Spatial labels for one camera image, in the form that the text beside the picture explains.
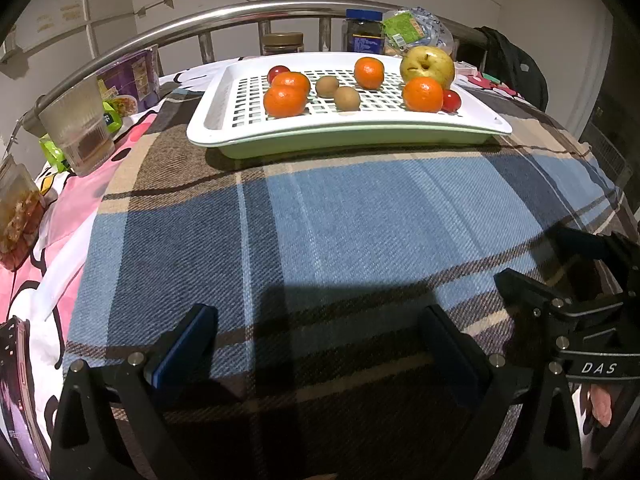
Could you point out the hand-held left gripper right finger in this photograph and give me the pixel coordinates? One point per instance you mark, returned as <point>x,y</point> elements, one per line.
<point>445,355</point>

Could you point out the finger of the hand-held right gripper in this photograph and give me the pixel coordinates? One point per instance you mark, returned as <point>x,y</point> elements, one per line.
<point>585,245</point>
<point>525,292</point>

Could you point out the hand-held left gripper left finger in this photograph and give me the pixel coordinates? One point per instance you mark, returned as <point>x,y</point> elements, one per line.
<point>185,345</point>

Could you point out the red tomato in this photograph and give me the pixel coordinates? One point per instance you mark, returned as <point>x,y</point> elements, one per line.
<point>451,101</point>
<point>278,72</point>

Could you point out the orange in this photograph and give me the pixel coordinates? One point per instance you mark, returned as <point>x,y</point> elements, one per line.
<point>285,101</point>
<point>292,80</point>
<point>369,72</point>
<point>423,94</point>

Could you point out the white slotted plastic tray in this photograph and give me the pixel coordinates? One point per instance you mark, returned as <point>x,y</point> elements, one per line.
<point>225,110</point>

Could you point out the yellow-green pear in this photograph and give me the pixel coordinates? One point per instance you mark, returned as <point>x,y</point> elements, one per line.
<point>427,64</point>

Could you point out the brown kiwi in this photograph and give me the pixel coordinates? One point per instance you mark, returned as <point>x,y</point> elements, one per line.
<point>346,98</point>
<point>327,86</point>

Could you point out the person's right hand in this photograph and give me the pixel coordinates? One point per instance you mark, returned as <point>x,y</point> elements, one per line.
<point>602,405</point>

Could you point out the dark purple packet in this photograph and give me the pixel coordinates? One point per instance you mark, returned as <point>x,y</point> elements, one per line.
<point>15,400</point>

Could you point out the plaid blanket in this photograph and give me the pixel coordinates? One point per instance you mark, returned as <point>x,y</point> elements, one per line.
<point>325,220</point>

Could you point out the black backpack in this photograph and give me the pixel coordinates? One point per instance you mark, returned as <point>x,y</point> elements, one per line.
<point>515,67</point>

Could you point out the clear plastic food container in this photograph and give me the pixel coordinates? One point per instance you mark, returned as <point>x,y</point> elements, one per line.
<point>17,215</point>

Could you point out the small white box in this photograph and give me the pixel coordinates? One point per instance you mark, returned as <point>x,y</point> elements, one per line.
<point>465,66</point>

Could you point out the green snack packet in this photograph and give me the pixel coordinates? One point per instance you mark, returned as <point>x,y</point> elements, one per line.
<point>54,152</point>

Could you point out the translucent plastic cup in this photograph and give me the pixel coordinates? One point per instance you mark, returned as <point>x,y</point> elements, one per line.
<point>77,130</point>

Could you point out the purple instant noodle cup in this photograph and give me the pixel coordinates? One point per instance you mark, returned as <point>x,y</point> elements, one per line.
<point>127,80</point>

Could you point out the clear snack bag green label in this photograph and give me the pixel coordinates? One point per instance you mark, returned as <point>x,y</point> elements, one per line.
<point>417,25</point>

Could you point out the blue-lidded jar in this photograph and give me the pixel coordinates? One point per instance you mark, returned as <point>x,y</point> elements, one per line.
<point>361,32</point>

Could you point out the brown-lidded jar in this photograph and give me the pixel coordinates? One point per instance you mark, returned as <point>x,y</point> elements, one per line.
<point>283,42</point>

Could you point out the metal bed rail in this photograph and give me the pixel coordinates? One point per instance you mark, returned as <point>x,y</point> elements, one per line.
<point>200,20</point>

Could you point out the white wall pipe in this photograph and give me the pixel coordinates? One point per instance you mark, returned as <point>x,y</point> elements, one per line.
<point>90,10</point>

